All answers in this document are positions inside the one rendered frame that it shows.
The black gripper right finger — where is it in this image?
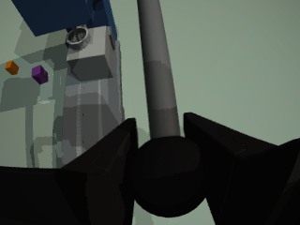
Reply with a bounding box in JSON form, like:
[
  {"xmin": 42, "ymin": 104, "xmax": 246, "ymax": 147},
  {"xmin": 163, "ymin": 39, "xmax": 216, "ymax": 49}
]
[{"xmin": 184, "ymin": 112, "xmax": 300, "ymax": 225}]

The purple block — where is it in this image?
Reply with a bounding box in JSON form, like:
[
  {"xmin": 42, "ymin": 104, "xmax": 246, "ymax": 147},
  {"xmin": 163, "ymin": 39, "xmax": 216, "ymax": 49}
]
[{"xmin": 31, "ymin": 65, "xmax": 49, "ymax": 85}]

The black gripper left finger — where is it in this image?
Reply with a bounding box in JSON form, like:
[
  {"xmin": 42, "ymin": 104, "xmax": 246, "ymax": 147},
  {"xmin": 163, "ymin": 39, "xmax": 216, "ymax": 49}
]
[{"xmin": 0, "ymin": 118, "xmax": 139, "ymax": 225}]

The small orange block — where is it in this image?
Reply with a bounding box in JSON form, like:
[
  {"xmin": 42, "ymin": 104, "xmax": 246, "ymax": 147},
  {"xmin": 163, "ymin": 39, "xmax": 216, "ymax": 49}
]
[{"xmin": 5, "ymin": 61, "xmax": 19, "ymax": 75}]

